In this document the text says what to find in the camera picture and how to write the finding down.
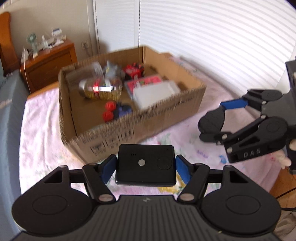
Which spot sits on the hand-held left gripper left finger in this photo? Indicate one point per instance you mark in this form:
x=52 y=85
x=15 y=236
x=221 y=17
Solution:
x=108 y=170

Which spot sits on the wooden nightstand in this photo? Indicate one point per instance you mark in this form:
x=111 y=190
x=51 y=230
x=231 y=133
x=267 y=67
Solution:
x=50 y=67

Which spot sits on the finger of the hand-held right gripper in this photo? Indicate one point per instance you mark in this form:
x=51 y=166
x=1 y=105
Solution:
x=233 y=104
x=211 y=125

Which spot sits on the white louvered closet door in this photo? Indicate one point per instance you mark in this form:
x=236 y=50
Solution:
x=208 y=34

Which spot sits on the white wall socket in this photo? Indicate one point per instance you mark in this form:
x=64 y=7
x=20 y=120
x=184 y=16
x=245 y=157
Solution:
x=85 y=44

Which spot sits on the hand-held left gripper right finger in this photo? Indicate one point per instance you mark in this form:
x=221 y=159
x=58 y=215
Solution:
x=183 y=170

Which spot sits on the white translucent plastic box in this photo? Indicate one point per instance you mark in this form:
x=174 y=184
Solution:
x=155 y=92

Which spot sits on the black power bank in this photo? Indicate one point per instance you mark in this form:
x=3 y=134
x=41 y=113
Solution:
x=134 y=171

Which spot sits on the pink floral bed sheet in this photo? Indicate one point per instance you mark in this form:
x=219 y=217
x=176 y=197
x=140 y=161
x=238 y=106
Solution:
x=41 y=129

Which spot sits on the small green desk fan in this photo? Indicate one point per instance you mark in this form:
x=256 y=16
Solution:
x=32 y=41

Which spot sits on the blue-grey bed sheet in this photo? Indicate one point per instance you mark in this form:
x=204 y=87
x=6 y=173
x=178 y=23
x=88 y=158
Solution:
x=10 y=139

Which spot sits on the cardboard box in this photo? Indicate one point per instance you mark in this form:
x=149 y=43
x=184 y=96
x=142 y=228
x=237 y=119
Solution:
x=161 y=115

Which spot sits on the clear jar with red label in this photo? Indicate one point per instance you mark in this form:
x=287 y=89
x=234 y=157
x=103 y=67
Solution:
x=101 y=89

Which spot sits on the person's right hand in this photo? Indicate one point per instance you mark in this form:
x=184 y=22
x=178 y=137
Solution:
x=285 y=160

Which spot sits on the blue toy car red wheels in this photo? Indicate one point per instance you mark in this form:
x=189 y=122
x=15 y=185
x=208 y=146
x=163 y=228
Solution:
x=122 y=110

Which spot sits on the wooden bed headboard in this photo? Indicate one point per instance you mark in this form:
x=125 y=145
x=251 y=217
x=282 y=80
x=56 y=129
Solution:
x=7 y=46

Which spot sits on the grey toy figure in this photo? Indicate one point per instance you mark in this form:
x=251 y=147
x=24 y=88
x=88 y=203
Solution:
x=112 y=70

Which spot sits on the pink patterned case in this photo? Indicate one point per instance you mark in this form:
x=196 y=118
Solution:
x=143 y=82

